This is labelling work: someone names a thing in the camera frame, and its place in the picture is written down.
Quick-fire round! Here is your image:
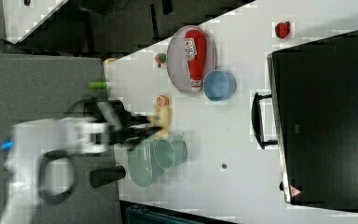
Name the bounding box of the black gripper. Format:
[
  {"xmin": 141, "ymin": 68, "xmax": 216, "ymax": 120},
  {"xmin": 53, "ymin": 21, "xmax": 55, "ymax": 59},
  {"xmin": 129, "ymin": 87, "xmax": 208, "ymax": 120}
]
[{"xmin": 83, "ymin": 99, "xmax": 161, "ymax": 146}]

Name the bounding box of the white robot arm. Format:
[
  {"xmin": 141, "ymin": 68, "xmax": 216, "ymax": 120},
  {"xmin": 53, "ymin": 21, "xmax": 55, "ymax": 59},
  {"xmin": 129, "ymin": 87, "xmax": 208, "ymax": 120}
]
[{"xmin": 0, "ymin": 98, "xmax": 160, "ymax": 224}]

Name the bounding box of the black toaster oven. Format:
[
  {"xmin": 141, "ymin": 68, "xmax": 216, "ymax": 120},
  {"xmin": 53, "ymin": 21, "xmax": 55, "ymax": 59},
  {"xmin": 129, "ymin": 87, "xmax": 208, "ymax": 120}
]
[{"xmin": 268, "ymin": 30, "xmax": 358, "ymax": 213}]

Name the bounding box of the green cup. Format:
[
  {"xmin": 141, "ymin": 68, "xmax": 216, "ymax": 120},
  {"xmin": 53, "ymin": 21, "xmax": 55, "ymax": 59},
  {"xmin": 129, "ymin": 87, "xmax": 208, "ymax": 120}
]
[{"xmin": 154, "ymin": 139, "xmax": 187, "ymax": 170}]

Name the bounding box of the small red green toy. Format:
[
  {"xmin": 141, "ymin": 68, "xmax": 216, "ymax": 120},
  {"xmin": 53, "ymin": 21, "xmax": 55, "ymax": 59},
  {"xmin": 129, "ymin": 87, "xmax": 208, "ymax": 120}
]
[{"xmin": 155, "ymin": 53, "xmax": 167, "ymax": 68}]

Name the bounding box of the blue bowl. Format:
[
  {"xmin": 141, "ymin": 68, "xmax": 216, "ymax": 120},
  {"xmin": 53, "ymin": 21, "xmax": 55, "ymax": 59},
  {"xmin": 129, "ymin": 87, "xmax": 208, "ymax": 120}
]
[{"xmin": 203, "ymin": 70, "xmax": 236, "ymax": 102}]

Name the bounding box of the grey round plate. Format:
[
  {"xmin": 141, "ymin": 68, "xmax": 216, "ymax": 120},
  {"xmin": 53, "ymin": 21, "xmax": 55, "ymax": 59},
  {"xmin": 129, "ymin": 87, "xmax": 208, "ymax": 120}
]
[{"xmin": 167, "ymin": 25, "xmax": 216, "ymax": 93}]

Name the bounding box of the red ketchup bottle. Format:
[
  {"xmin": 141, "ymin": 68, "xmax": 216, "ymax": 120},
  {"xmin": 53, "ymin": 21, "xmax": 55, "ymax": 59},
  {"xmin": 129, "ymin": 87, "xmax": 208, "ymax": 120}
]
[{"xmin": 184, "ymin": 30, "xmax": 206, "ymax": 92}]

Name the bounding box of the red strawberry toy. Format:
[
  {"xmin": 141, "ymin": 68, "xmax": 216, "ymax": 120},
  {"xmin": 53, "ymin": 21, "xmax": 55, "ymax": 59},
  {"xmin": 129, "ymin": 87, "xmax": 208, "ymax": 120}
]
[{"xmin": 274, "ymin": 21, "xmax": 291, "ymax": 39}]

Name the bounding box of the black cylinder post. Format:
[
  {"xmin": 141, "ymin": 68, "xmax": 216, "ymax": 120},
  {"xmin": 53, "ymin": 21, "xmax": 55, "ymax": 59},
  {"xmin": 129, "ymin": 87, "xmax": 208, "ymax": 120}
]
[{"xmin": 89, "ymin": 165, "xmax": 126, "ymax": 189}]

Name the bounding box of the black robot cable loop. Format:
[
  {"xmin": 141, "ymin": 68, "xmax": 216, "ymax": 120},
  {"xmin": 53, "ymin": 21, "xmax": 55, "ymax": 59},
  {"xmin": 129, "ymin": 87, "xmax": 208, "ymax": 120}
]
[{"xmin": 36, "ymin": 148, "xmax": 79, "ymax": 205}]

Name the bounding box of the black oven door handle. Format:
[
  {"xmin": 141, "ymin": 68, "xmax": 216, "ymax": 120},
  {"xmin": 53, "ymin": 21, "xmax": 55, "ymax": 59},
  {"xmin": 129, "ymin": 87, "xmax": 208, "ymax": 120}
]
[{"xmin": 251, "ymin": 92, "xmax": 278, "ymax": 149}]

